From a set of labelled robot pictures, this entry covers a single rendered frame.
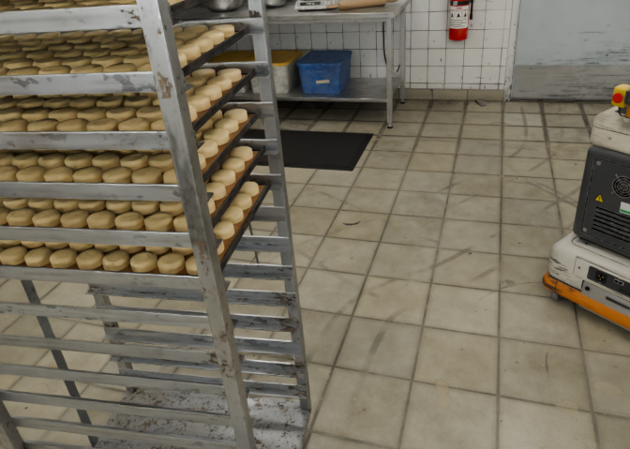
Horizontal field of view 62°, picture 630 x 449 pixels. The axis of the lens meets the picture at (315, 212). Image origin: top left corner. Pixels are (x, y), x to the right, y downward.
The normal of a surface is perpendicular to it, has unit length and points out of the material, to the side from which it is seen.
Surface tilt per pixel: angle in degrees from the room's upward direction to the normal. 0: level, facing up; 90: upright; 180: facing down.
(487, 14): 90
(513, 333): 0
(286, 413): 0
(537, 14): 90
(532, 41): 90
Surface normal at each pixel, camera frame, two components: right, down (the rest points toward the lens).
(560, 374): -0.07, -0.87
